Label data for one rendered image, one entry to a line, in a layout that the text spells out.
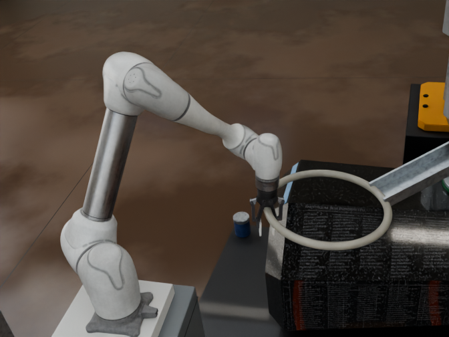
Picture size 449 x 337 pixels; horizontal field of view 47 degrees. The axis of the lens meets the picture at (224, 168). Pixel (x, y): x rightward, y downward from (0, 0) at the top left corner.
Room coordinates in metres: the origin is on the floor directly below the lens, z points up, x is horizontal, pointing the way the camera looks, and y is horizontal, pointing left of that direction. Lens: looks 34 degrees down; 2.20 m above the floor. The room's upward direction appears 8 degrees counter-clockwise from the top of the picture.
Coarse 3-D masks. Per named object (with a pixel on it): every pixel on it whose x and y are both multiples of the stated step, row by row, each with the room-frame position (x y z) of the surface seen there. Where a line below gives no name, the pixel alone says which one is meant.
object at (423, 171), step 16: (448, 144) 1.71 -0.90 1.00; (416, 160) 1.68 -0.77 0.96; (432, 160) 1.69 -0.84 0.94; (448, 160) 1.66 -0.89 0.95; (384, 176) 1.66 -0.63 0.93; (400, 176) 1.67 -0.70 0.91; (416, 176) 1.64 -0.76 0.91; (432, 176) 1.57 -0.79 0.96; (448, 176) 1.59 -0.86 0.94; (384, 192) 1.62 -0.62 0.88; (400, 192) 1.55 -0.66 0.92; (416, 192) 1.56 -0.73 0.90
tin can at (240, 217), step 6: (234, 216) 2.48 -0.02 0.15; (240, 216) 2.47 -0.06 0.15; (246, 216) 2.46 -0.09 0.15; (234, 222) 2.45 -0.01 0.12; (240, 222) 2.42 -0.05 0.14; (246, 222) 2.43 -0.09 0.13; (240, 228) 2.42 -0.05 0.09; (246, 228) 2.42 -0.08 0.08; (240, 234) 2.42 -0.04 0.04; (246, 234) 2.42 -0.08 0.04
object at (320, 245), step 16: (288, 176) 1.75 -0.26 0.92; (304, 176) 1.76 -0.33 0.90; (320, 176) 1.77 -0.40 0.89; (336, 176) 1.75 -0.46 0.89; (352, 176) 1.72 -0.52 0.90; (384, 208) 1.51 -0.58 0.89; (272, 224) 1.46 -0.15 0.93; (384, 224) 1.40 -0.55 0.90; (304, 240) 1.35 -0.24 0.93; (352, 240) 1.33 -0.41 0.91; (368, 240) 1.33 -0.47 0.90
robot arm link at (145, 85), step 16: (144, 64) 1.43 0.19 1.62; (128, 80) 1.34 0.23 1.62; (144, 80) 1.32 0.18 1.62; (160, 80) 1.34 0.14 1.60; (128, 96) 1.38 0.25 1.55; (144, 96) 1.31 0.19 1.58; (160, 96) 1.32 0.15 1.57; (176, 96) 1.35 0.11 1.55; (160, 112) 1.33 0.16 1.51; (176, 112) 1.34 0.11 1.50
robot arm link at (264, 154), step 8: (264, 136) 1.57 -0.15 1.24; (272, 136) 1.57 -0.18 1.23; (248, 144) 1.62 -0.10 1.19; (256, 144) 1.56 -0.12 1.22; (264, 144) 1.53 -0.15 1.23; (272, 144) 1.53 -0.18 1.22; (280, 144) 1.55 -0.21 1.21; (248, 152) 1.59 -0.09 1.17; (256, 152) 1.54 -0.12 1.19; (264, 152) 1.52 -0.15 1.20; (272, 152) 1.52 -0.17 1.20; (280, 152) 1.54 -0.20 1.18; (248, 160) 1.59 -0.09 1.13; (256, 160) 1.54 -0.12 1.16; (264, 160) 1.52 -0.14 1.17; (272, 160) 1.52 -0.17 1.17; (280, 160) 1.53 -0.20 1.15; (256, 168) 1.54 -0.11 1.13; (264, 168) 1.52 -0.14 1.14; (272, 168) 1.51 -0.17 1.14; (280, 168) 1.54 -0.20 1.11; (264, 176) 1.52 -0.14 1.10; (272, 176) 1.52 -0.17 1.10
